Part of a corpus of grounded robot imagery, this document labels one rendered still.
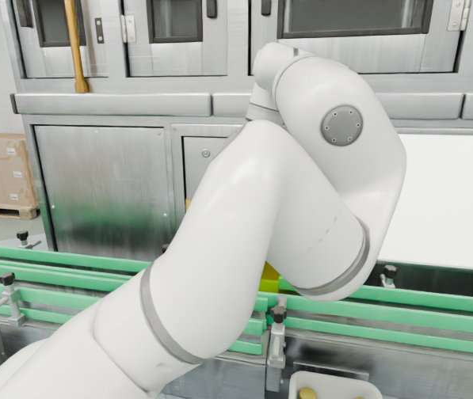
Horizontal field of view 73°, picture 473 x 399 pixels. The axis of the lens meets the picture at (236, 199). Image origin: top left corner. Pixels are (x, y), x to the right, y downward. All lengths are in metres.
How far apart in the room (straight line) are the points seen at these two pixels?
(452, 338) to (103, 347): 0.71
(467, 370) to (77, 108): 1.09
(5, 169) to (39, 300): 3.78
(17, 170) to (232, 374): 4.01
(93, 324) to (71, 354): 0.03
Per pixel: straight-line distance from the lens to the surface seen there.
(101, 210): 1.06
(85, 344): 0.26
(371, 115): 0.31
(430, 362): 0.84
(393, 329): 0.80
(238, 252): 0.19
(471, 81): 0.87
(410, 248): 0.89
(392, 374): 0.85
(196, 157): 0.84
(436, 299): 0.87
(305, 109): 0.30
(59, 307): 0.86
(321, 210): 0.24
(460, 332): 0.83
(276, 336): 0.65
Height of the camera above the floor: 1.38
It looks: 18 degrees down
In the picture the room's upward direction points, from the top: straight up
